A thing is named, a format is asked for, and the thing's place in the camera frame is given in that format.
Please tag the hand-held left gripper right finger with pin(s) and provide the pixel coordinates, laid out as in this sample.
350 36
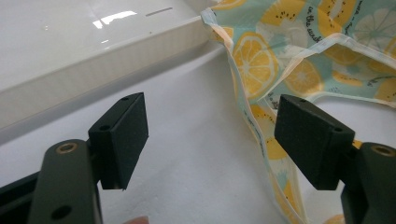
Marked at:
308 140

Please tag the white plastic tray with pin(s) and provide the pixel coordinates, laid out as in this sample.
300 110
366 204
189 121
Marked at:
77 46

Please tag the fruit print fabric bag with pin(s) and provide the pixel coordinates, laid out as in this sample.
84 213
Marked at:
255 62

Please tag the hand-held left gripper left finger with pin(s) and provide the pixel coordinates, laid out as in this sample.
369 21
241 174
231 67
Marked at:
120 140

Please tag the white table mat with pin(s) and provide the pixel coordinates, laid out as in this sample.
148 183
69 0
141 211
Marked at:
193 140

